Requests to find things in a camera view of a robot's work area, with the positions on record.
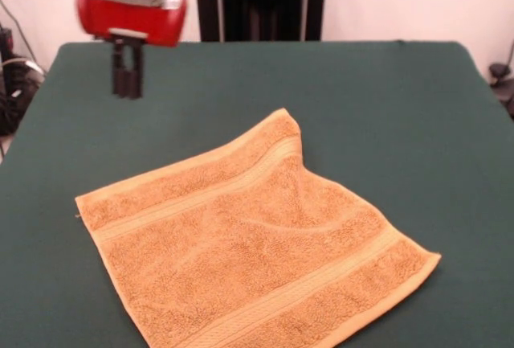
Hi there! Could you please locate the black floor device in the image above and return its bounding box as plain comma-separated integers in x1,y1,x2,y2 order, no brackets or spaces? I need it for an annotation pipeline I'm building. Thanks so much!
488,40,514,120

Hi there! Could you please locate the orange terry towel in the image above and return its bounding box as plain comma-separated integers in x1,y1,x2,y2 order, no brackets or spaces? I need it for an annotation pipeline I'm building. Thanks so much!
75,107,443,348

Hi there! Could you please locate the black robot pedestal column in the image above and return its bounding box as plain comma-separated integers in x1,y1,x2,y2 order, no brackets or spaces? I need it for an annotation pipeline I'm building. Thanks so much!
188,0,334,43

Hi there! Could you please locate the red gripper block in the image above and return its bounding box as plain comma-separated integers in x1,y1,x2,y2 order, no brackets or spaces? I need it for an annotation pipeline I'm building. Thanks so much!
75,0,189,100

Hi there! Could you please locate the dark green table cloth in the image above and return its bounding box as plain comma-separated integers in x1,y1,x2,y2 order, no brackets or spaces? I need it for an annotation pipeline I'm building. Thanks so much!
0,40,514,348

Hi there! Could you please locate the black cable bundle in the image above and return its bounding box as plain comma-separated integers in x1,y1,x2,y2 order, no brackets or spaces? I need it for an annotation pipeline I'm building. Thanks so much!
0,0,46,137

